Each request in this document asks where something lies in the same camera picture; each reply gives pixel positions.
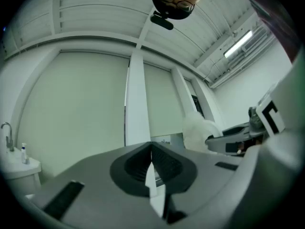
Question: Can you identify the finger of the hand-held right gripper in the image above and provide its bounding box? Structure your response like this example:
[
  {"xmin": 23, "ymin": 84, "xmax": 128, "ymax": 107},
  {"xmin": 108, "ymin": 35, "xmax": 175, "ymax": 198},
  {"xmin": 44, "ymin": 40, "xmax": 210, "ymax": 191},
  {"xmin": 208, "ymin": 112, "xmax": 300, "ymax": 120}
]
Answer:
[{"xmin": 204, "ymin": 134, "xmax": 250, "ymax": 156}]

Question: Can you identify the white sink cabinet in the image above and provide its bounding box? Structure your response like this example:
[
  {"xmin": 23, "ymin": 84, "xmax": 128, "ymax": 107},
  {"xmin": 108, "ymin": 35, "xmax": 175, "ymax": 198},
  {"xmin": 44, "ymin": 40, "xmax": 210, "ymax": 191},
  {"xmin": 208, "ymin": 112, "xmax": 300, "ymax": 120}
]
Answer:
[{"xmin": 0, "ymin": 146, "xmax": 42, "ymax": 193}]

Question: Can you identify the fluorescent ceiling light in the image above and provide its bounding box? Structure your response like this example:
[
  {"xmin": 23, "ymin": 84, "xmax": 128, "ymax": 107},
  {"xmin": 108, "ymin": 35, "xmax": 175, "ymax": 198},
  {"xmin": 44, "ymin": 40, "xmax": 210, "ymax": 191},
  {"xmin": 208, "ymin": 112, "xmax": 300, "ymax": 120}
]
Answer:
[{"xmin": 223, "ymin": 29, "xmax": 253, "ymax": 59}]

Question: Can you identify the black head camera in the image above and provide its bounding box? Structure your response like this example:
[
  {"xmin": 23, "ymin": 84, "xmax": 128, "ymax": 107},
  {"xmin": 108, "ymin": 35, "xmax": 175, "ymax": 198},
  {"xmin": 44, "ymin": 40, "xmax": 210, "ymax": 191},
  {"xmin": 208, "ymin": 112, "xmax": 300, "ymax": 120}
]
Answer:
[{"xmin": 149, "ymin": 10, "xmax": 174, "ymax": 31}]

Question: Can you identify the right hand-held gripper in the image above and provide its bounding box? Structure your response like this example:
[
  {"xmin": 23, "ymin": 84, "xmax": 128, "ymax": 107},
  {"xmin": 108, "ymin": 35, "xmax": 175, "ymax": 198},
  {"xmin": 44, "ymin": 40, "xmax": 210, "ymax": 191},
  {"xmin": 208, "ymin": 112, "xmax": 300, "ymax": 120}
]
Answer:
[{"xmin": 222, "ymin": 53, "xmax": 305, "ymax": 139}]

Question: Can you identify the person's red shirt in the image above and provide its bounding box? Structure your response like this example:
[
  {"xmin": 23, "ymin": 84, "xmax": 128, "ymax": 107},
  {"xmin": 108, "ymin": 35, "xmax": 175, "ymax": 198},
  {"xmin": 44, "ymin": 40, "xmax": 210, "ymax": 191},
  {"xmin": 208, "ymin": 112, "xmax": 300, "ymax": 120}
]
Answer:
[{"xmin": 233, "ymin": 0, "xmax": 301, "ymax": 64}]

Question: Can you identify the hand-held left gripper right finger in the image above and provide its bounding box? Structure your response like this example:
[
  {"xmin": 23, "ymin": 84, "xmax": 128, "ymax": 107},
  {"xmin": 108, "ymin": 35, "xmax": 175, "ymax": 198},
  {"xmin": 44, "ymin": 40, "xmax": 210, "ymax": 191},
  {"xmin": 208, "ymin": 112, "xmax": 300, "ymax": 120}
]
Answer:
[{"xmin": 152, "ymin": 141, "xmax": 246, "ymax": 229}]

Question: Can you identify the large white roller blind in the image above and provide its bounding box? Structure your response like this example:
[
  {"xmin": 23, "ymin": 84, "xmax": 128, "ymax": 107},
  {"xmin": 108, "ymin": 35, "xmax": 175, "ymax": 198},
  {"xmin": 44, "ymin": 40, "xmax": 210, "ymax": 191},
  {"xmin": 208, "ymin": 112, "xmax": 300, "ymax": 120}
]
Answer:
[{"xmin": 17, "ymin": 51, "xmax": 130, "ymax": 177}]

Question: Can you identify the white fluffy duster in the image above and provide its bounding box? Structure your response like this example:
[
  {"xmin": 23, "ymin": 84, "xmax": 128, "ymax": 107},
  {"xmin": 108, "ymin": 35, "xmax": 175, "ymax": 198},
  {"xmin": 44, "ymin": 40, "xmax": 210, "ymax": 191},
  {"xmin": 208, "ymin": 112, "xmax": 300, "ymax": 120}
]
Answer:
[{"xmin": 182, "ymin": 110, "xmax": 224, "ymax": 154}]

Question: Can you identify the medium white roller blind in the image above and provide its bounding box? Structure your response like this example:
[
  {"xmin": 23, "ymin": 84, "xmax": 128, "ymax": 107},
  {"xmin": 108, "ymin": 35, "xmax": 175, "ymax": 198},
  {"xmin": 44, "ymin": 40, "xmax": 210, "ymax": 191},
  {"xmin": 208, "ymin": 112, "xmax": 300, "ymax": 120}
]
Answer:
[{"xmin": 142, "ymin": 62, "xmax": 184, "ymax": 138}]

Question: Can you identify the small white roller blind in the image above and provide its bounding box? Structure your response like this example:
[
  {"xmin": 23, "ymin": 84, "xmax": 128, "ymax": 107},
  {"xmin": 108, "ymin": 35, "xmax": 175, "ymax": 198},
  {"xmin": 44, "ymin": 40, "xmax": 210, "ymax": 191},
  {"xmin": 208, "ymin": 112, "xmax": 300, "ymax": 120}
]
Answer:
[{"xmin": 183, "ymin": 78, "xmax": 198, "ymax": 97}]

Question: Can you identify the chrome faucet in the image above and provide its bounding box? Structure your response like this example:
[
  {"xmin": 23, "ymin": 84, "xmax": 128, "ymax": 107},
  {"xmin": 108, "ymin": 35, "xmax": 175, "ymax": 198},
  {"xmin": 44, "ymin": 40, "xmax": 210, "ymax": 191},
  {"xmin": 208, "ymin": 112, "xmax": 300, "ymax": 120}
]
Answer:
[{"xmin": 0, "ymin": 122, "xmax": 15, "ymax": 152}]

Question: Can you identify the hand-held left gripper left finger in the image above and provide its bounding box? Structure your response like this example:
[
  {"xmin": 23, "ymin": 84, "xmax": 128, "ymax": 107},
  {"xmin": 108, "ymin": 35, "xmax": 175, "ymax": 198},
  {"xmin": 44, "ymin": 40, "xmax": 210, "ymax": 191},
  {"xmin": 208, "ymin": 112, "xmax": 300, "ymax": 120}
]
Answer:
[{"xmin": 30, "ymin": 141, "xmax": 165, "ymax": 229}]

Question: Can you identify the small white bottle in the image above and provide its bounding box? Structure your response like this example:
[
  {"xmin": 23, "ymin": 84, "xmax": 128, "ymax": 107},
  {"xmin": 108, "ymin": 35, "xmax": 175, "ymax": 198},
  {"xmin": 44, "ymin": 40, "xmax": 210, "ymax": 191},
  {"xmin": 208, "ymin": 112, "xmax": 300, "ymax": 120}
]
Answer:
[{"xmin": 20, "ymin": 142, "xmax": 28, "ymax": 165}]

